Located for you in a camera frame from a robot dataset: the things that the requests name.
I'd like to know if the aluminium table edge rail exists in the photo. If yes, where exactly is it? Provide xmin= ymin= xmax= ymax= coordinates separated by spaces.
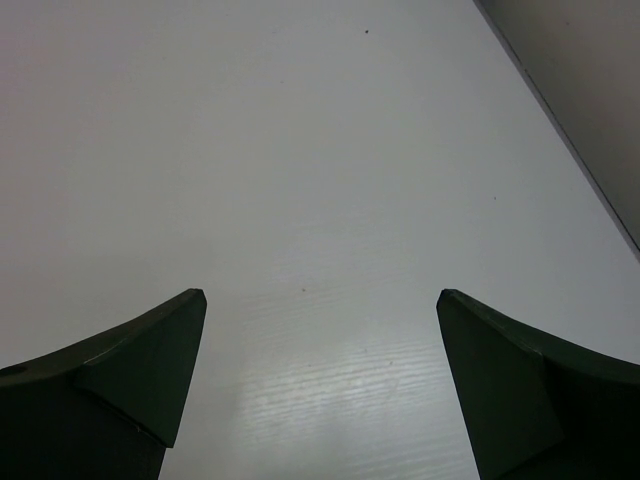
xmin=477 ymin=1 xmax=639 ymax=246

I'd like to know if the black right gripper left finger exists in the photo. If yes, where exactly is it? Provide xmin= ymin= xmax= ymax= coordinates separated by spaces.
xmin=1 ymin=289 xmax=207 ymax=479

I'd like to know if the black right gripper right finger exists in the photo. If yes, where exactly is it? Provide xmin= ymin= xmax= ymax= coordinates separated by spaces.
xmin=436 ymin=289 xmax=639 ymax=479

